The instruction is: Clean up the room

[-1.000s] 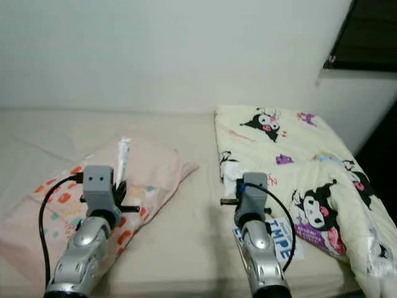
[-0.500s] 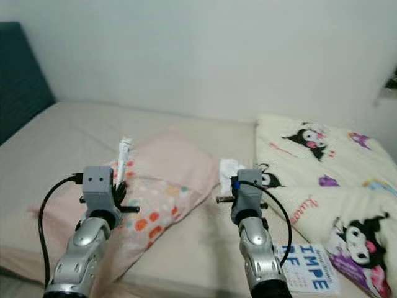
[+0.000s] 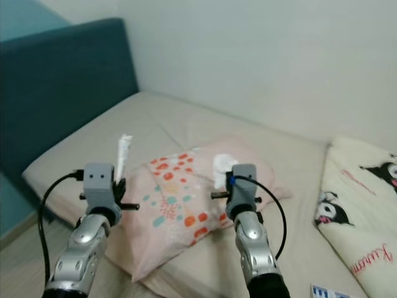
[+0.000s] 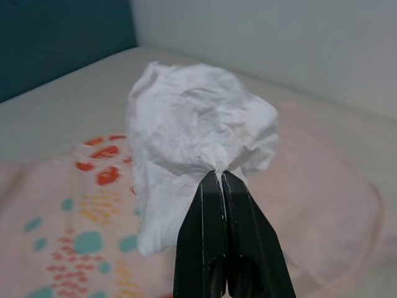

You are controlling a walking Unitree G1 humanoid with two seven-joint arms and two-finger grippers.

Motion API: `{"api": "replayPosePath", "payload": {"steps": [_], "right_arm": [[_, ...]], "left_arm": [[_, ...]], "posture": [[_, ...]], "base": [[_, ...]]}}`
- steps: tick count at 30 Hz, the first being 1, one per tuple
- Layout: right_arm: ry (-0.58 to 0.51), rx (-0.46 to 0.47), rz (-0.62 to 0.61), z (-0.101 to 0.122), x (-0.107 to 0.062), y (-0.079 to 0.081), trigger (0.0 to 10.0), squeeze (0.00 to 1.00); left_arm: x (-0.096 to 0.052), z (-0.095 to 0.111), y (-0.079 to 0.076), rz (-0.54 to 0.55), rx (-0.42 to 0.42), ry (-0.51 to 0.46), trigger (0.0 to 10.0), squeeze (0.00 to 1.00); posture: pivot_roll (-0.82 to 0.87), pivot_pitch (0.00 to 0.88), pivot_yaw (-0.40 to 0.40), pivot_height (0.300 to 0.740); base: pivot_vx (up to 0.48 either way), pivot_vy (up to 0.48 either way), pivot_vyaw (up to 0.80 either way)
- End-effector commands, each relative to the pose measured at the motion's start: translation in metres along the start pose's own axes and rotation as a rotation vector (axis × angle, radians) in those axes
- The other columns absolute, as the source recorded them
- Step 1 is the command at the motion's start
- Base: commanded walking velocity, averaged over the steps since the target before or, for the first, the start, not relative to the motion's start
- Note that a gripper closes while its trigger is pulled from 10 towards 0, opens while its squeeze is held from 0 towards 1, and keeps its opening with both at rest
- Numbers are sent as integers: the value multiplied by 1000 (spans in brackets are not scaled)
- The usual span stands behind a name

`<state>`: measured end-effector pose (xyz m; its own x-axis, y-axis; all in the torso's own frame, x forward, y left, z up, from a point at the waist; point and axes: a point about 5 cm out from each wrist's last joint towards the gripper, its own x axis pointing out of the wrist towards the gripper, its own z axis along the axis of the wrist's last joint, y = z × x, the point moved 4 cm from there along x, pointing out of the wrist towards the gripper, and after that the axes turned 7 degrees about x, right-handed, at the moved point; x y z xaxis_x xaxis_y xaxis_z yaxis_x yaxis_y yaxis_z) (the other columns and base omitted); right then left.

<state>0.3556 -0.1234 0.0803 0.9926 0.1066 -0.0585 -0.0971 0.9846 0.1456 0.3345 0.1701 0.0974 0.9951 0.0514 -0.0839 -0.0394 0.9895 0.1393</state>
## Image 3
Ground long white tissue piece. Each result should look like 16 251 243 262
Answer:
115 134 134 181

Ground pink patterned pillow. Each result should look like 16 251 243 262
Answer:
123 138 292 283

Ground white book blue letters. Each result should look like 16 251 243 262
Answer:
310 284 351 298

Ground cream cartoon print blanket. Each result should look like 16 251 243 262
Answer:
315 137 397 298

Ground beige sheeted mattress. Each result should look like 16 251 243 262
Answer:
22 91 397 298

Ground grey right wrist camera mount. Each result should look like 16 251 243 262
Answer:
226 163 257 215

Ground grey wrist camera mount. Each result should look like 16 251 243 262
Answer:
226 163 257 215
84 163 115 212

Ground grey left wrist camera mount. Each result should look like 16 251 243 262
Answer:
84 163 115 212

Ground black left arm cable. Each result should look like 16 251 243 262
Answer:
37 171 87 292

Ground blue upholstered bed frame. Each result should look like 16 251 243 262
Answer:
0 17 140 224

